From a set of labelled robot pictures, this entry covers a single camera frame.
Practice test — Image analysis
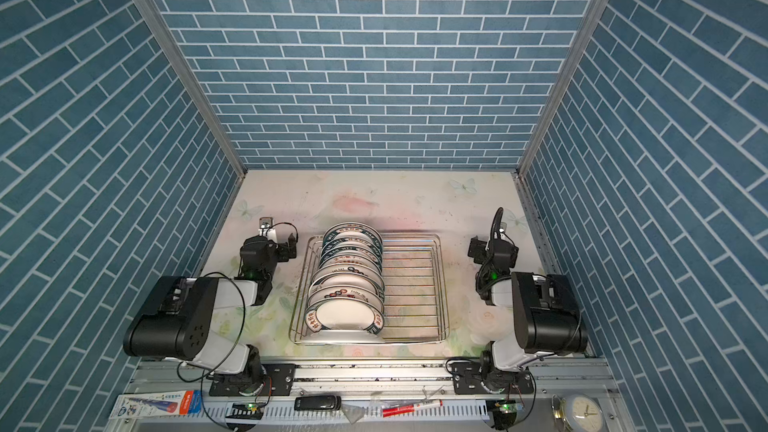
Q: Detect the metal wire dish rack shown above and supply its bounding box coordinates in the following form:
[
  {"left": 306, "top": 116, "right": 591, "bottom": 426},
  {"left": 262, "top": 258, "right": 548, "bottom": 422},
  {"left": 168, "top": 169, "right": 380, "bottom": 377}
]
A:
[{"left": 289, "top": 231, "right": 449, "bottom": 346}]

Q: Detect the small green red rimmed plate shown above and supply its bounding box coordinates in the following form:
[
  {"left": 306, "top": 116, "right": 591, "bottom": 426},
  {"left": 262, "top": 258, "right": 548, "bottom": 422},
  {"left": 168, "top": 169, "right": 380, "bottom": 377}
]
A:
[{"left": 304, "top": 297, "right": 384, "bottom": 335}]

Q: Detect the large green rimmed lettered plate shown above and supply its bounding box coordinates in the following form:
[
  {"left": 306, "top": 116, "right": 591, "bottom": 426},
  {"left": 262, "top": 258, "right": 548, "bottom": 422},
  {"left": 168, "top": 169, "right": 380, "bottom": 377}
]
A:
[{"left": 308, "top": 274, "right": 384, "bottom": 309}]

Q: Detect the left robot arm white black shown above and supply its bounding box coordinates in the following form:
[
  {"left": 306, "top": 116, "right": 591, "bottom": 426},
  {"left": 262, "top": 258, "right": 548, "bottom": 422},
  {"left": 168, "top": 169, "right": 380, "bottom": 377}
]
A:
[{"left": 123, "top": 231, "right": 298, "bottom": 397}]

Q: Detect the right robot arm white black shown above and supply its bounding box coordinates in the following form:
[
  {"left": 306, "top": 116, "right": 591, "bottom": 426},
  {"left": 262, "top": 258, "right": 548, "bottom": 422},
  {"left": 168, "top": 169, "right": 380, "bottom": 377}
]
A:
[{"left": 467, "top": 237, "right": 588, "bottom": 394}]

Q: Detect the plate in rack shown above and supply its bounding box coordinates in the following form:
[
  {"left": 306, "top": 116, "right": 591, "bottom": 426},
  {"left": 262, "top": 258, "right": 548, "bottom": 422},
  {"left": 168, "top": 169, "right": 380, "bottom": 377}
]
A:
[
  {"left": 313, "top": 263, "right": 384, "bottom": 286},
  {"left": 322, "top": 237, "right": 382, "bottom": 257},
  {"left": 323, "top": 222, "right": 383, "bottom": 244},
  {"left": 320, "top": 249, "right": 382, "bottom": 269}
]

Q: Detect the rear plate in rack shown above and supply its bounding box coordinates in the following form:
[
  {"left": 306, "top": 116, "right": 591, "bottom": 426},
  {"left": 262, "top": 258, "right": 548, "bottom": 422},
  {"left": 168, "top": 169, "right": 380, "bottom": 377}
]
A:
[{"left": 323, "top": 222, "right": 383, "bottom": 244}]

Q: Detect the black remote device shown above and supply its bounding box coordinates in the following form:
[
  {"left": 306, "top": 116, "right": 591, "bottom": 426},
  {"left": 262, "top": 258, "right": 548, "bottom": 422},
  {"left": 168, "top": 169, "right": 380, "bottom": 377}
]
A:
[{"left": 294, "top": 395, "right": 342, "bottom": 412}]

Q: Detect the green led circuit board left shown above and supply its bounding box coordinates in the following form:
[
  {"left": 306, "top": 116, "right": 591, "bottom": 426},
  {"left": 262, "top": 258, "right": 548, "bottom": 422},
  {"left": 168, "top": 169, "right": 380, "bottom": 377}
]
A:
[{"left": 226, "top": 403, "right": 265, "bottom": 422}]

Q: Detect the green led circuit board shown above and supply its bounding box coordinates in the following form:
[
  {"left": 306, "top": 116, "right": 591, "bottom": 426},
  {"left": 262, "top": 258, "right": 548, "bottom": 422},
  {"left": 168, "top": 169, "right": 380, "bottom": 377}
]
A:
[
  {"left": 226, "top": 403, "right": 265, "bottom": 422},
  {"left": 486, "top": 400, "right": 521, "bottom": 431}
]

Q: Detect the green led circuit board right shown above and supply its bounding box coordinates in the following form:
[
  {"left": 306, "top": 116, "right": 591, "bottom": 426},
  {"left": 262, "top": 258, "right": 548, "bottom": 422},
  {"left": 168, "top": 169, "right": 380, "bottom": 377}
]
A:
[{"left": 486, "top": 400, "right": 521, "bottom": 431}]

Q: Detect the white red blue box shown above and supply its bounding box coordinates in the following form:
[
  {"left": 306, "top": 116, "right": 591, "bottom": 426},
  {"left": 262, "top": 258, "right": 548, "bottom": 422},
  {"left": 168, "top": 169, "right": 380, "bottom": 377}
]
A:
[{"left": 109, "top": 390, "right": 202, "bottom": 419}]

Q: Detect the red marker pen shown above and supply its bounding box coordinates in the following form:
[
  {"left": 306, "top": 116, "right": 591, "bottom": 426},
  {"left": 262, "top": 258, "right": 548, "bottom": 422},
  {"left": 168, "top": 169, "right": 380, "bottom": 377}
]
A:
[{"left": 381, "top": 400, "right": 443, "bottom": 418}]

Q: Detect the round analog clock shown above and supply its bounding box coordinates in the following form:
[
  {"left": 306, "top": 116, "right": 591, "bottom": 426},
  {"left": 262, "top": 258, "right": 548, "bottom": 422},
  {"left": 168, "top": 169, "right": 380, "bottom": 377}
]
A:
[{"left": 551, "top": 393, "right": 606, "bottom": 432}]

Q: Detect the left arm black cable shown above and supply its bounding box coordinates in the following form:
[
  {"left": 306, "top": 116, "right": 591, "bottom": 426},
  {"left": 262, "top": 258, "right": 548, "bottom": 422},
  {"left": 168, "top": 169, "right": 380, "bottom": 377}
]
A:
[{"left": 176, "top": 221, "right": 299, "bottom": 384}]

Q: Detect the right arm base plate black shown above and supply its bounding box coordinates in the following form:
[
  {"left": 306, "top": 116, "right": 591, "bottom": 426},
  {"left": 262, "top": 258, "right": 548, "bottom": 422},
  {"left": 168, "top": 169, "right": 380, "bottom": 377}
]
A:
[{"left": 444, "top": 360, "right": 534, "bottom": 395}]

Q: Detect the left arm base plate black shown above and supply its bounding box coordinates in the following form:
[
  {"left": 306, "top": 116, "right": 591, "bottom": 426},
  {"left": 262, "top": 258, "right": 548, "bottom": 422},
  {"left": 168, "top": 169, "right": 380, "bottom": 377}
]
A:
[{"left": 209, "top": 363, "right": 297, "bottom": 397}]

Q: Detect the white slotted cable duct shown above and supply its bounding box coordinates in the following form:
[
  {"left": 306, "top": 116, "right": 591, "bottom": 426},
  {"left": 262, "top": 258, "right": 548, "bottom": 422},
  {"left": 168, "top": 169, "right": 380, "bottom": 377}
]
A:
[{"left": 207, "top": 400, "right": 489, "bottom": 425}]

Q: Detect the aluminium mounting rail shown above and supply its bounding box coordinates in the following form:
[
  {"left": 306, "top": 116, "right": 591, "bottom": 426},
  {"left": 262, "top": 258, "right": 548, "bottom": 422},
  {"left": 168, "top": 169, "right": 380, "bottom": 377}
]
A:
[{"left": 125, "top": 357, "right": 620, "bottom": 399}]

